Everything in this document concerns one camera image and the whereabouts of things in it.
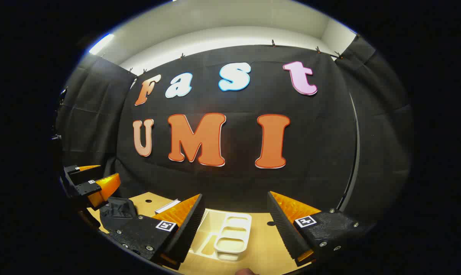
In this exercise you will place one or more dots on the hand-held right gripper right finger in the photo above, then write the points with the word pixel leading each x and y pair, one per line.
pixel 284 229

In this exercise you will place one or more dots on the portrait cover book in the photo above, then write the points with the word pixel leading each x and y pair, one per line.
pixel 167 206

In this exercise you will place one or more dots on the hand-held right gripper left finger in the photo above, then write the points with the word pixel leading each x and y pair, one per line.
pixel 190 229

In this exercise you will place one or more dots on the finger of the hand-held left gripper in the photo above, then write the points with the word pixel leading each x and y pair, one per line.
pixel 73 169
pixel 89 188

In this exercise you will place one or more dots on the black schoolbag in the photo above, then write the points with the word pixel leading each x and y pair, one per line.
pixel 117 210

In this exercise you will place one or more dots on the grey backdrop stand pole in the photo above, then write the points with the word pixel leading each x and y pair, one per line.
pixel 357 152

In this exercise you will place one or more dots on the white plastic bookshelf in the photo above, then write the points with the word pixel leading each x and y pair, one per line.
pixel 232 233

